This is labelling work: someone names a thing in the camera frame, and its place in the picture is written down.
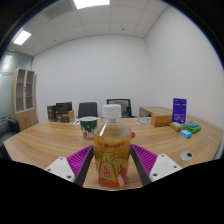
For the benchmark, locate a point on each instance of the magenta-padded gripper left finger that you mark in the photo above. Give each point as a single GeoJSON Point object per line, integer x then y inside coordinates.
{"type": "Point", "coordinates": [63, 166]}

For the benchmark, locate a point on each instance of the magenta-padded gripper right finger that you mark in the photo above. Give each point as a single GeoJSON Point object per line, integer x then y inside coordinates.
{"type": "Point", "coordinates": [160, 165]}

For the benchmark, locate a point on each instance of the yellow tea drink bottle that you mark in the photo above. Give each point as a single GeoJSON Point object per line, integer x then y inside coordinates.
{"type": "Point", "coordinates": [111, 150]}

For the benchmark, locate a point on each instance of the small light blue box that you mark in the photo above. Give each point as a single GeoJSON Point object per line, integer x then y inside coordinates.
{"type": "Point", "coordinates": [185, 134]}

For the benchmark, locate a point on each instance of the small tan box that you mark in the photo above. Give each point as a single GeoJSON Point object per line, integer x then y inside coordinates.
{"type": "Point", "coordinates": [176, 126]}

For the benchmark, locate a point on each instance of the green and red mug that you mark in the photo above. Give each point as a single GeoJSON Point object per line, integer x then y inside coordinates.
{"type": "Point", "coordinates": [88, 128]}

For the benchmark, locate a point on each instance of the green and white paper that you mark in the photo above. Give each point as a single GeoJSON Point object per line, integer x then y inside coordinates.
{"type": "Point", "coordinates": [75, 122]}

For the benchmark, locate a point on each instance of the round white disc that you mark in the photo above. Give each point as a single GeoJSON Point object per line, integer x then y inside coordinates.
{"type": "Point", "coordinates": [144, 120]}

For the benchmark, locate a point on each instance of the green flat box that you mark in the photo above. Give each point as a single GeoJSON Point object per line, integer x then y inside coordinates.
{"type": "Point", "coordinates": [192, 127]}

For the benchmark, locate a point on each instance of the brown cardboard box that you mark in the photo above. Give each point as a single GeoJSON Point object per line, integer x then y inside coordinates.
{"type": "Point", "coordinates": [69, 116]}

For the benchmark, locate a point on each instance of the small dark box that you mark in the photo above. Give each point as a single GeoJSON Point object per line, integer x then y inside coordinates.
{"type": "Point", "coordinates": [51, 113]}

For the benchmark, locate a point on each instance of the purple upright box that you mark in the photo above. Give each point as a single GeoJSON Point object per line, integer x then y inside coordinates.
{"type": "Point", "coordinates": [179, 110]}

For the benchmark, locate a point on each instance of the large dark box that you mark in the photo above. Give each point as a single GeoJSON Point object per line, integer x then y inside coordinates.
{"type": "Point", "coordinates": [63, 107]}

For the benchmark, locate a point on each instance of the dark padded office chair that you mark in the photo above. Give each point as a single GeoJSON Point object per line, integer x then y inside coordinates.
{"type": "Point", "coordinates": [87, 110]}

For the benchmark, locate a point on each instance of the dark sofa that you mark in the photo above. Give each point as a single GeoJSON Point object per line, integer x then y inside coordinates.
{"type": "Point", "coordinates": [8, 133]}

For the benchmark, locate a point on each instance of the black mesh office chair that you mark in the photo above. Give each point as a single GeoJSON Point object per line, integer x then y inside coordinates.
{"type": "Point", "coordinates": [125, 106]}

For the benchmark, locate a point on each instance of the wooden glass-door shelf cabinet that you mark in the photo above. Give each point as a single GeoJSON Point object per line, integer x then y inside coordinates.
{"type": "Point", "coordinates": [24, 100]}

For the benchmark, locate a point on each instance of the small square ceiling light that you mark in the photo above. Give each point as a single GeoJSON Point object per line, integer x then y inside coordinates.
{"type": "Point", "coordinates": [22, 37]}

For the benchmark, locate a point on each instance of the ceiling air vent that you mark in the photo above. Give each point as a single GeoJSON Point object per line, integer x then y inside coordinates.
{"type": "Point", "coordinates": [58, 9]}

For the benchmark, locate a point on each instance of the large square ceiling light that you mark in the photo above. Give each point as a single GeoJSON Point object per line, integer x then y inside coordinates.
{"type": "Point", "coordinates": [90, 3]}

